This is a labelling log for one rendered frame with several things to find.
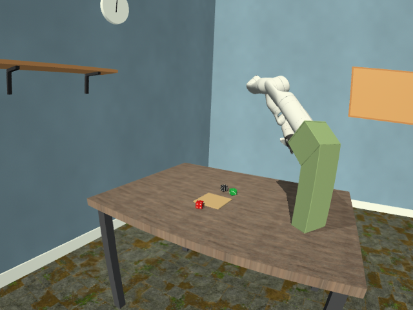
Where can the tan flat mat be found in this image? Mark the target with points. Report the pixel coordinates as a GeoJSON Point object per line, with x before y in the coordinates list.
{"type": "Point", "coordinates": [213, 200]}

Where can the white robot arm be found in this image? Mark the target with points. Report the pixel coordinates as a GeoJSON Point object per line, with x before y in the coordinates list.
{"type": "Point", "coordinates": [293, 114]}

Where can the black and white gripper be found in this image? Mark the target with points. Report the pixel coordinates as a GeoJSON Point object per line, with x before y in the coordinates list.
{"type": "Point", "coordinates": [286, 140]}

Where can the red die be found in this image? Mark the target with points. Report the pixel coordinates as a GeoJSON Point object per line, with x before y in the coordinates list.
{"type": "Point", "coordinates": [199, 204]}

